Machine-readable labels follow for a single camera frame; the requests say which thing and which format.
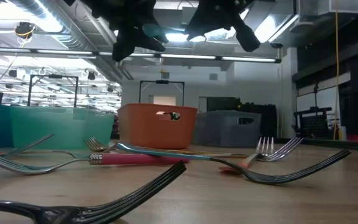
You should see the silver fork pink handle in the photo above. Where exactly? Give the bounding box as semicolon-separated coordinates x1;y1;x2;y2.
0;133;55;157
0;147;190;175

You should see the silver spiral duct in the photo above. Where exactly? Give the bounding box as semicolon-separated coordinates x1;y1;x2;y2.
7;0;124;82

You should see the black yellow ceiling device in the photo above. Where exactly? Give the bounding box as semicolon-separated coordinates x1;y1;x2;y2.
14;21;37;40

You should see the grey translucent plastic bin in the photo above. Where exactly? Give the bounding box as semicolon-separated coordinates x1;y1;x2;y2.
193;110;262;148

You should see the black frame stand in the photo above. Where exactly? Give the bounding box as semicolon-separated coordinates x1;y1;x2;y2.
27;73;79;108
139;80;185;106

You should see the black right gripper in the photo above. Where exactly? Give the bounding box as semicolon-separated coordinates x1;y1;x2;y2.
184;0;262;53

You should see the teal translucent plastic bin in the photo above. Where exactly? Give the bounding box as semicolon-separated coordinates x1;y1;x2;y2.
10;106;116;149

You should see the black pegboard cart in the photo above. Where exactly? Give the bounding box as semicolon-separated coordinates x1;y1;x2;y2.
293;106;334;140

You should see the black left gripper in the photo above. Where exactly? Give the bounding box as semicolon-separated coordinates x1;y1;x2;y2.
73;0;167;62

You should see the orange plastic bin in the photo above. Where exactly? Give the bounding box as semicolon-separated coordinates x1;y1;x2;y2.
117;103;198;150

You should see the long ceiling light bar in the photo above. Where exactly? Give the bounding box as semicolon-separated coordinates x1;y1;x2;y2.
0;45;282;65

